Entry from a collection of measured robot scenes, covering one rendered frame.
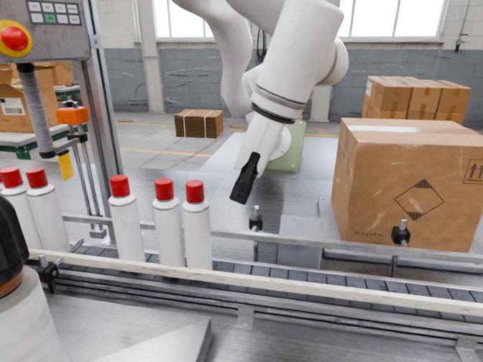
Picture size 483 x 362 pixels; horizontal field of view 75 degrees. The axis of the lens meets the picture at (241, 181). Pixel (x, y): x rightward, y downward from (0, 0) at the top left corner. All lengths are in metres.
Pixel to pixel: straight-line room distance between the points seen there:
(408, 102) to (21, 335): 3.69
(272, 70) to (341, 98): 5.54
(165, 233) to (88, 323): 0.20
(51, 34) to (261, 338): 0.68
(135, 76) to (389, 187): 6.41
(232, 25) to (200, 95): 5.51
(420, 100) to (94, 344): 3.64
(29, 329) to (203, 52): 6.00
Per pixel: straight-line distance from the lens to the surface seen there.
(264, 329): 0.65
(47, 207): 0.76
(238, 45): 0.93
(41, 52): 0.73
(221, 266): 0.70
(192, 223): 0.59
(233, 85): 0.99
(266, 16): 0.59
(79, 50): 0.75
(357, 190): 0.79
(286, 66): 0.46
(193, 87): 6.42
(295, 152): 1.35
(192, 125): 4.79
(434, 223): 0.88
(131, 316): 0.63
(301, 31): 0.46
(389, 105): 3.78
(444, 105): 3.94
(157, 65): 6.62
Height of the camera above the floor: 1.32
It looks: 24 degrees down
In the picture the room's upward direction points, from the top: straight up
